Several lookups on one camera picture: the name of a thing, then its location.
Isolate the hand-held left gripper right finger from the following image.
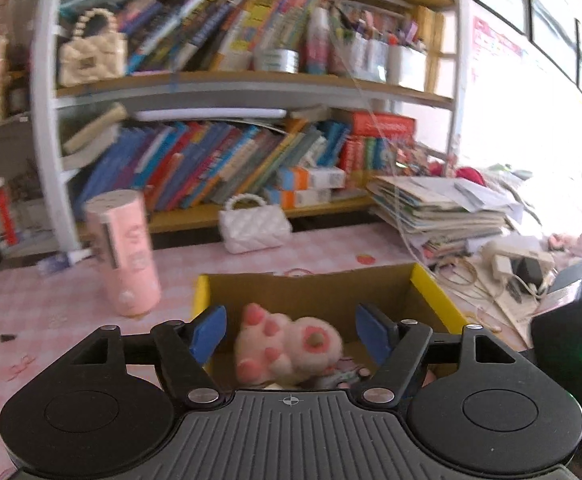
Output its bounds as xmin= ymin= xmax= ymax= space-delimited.
xmin=355 ymin=302 xmax=519 ymax=406

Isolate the red flat box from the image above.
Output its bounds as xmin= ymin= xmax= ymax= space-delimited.
xmin=348 ymin=111 xmax=418 ymax=137

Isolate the pink wall poster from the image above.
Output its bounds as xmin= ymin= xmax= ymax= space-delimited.
xmin=471 ymin=15 xmax=524 ymax=81

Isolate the row of blue-spine books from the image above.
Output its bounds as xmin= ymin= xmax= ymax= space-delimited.
xmin=73 ymin=120 xmax=352 ymax=211

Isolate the stack of papers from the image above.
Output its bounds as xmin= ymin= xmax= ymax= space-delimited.
xmin=366 ymin=162 xmax=522 ymax=261

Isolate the white shelf unit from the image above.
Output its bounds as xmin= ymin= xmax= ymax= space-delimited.
xmin=0 ymin=0 xmax=84 ymax=261

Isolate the small spray bottle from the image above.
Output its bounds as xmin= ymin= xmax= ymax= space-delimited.
xmin=38 ymin=250 xmax=94 ymax=276

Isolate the thick pale book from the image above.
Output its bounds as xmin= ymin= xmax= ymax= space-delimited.
xmin=61 ymin=102 xmax=129 ymax=171

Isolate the silver round tin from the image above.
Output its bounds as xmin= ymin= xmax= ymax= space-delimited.
xmin=253 ymin=49 xmax=299 ymax=73

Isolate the orange and white carton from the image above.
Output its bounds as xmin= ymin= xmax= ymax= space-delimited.
xmin=276 ymin=187 xmax=332 ymax=208
xmin=278 ymin=166 xmax=347 ymax=190

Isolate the pastel spray can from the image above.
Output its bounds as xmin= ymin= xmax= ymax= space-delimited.
xmin=306 ymin=7 xmax=333 ymax=75

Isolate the cream quilted handbag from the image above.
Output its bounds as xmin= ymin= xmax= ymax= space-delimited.
xmin=57 ymin=7 xmax=128 ymax=87

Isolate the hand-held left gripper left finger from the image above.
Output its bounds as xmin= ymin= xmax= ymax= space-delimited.
xmin=68 ymin=304 xmax=229 ymax=406

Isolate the yellow cardboard box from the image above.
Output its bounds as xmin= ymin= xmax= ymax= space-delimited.
xmin=191 ymin=262 xmax=472 ymax=391

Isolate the row of mixed upright books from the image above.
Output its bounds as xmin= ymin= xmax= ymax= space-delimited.
xmin=121 ymin=0 xmax=317 ymax=73

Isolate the pink cylindrical container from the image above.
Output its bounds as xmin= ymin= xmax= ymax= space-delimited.
xmin=83 ymin=189 xmax=163 ymax=317

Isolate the white power strip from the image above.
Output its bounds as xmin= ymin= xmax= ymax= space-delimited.
xmin=481 ymin=240 xmax=557 ymax=281

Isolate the pink plush pig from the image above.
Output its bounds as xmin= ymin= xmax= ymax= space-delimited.
xmin=234 ymin=302 xmax=344 ymax=388

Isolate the wooden bookshelf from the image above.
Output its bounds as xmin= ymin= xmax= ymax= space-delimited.
xmin=53 ymin=0 xmax=464 ymax=251

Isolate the red glue bottle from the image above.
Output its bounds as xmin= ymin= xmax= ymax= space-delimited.
xmin=0 ymin=177 xmax=19 ymax=246

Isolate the white flat folder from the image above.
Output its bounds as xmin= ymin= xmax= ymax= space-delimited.
xmin=133 ymin=107 xmax=288 ymax=122

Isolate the white quilted handbag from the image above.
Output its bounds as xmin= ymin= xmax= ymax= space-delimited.
xmin=218 ymin=194 xmax=293 ymax=255

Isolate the pink checked tablecloth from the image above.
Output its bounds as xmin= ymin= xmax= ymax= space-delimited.
xmin=0 ymin=220 xmax=532 ymax=480

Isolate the row of small colourful books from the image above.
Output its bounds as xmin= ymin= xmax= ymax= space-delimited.
xmin=338 ymin=135 xmax=417 ymax=176

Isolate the white pen holder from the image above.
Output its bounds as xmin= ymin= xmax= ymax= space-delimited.
xmin=343 ymin=35 xmax=427 ymax=92

